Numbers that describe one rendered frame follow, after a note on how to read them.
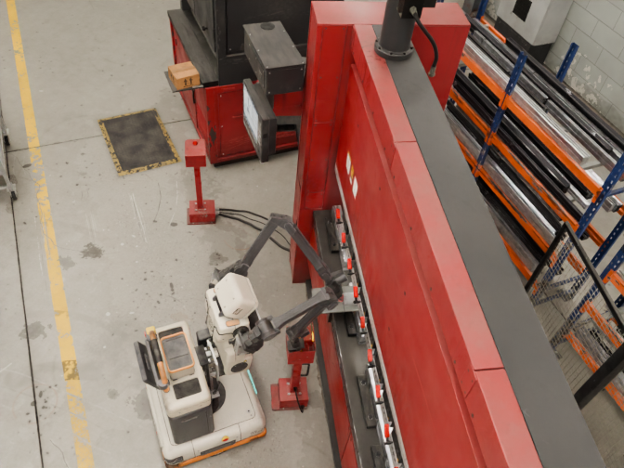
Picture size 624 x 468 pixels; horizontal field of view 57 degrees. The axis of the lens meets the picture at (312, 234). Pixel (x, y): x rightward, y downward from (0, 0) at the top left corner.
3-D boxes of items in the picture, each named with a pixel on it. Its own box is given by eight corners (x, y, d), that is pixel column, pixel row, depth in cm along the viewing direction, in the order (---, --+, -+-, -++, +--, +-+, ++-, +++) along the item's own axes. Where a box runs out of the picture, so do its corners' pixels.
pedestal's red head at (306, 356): (285, 336, 365) (286, 320, 351) (310, 334, 367) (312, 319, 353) (287, 364, 352) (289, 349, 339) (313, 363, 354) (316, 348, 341)
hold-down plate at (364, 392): (356, 377, 326) (357, 374, 324) (365, 376, 327) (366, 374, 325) (366, 429, 307) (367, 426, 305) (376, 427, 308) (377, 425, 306)
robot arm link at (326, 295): (328, 279, 303) (337, 295, 299) (331, 288, 315) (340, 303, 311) (253, 322, 299) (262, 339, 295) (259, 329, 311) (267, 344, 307)
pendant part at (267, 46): (242, 130, 426) (241, 23, 362) (275, 124, 433) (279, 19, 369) (263, 175, 395) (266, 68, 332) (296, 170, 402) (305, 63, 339)
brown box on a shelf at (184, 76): (163, 72, 485) (162, 59, 476) (194, 68, 493) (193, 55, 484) (172, 93, 468) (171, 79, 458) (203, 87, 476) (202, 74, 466)
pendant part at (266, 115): (242, 122, 410) (242, 78, 383) (258, 119, 413) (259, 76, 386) (260, 163, 383) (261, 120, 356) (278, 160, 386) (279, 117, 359)
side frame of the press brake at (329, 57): (288, 260, 490) (310, 0, 317) (385, 254, 502) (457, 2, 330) (292, 283, 474) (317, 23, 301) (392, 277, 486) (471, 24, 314)
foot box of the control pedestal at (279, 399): (270, 384, 414) (270, 376, 405) (305, 383, 417) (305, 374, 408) (271, 410, 401) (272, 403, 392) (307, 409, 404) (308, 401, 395)
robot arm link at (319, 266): (280, 218, 319) (281, 227, 309) (289, 214, 318) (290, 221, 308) (322, 274, 336) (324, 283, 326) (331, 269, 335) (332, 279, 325)
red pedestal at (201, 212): (187, 208, 518) (178, 136, 456) (214, 207, 522) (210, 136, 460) (187, 225, 506) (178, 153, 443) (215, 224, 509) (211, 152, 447)
